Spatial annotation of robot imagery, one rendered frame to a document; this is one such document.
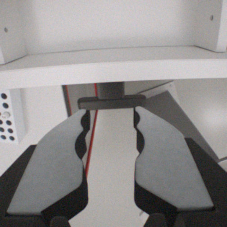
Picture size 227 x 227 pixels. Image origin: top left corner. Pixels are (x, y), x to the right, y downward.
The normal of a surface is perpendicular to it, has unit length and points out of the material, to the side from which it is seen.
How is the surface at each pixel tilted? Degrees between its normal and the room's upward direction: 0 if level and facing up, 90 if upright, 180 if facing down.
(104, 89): 0
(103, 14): 0
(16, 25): 90
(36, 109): 0
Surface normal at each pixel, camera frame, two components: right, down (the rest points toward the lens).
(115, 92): 0.01, 0.47
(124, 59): -0.05, -0.88
